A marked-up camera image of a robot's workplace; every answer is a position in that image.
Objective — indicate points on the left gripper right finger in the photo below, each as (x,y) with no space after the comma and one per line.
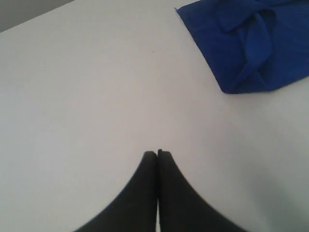
(181,209)

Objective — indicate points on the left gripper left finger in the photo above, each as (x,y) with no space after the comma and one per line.
(135,207)

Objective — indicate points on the blue towel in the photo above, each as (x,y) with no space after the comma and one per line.
(251,45)

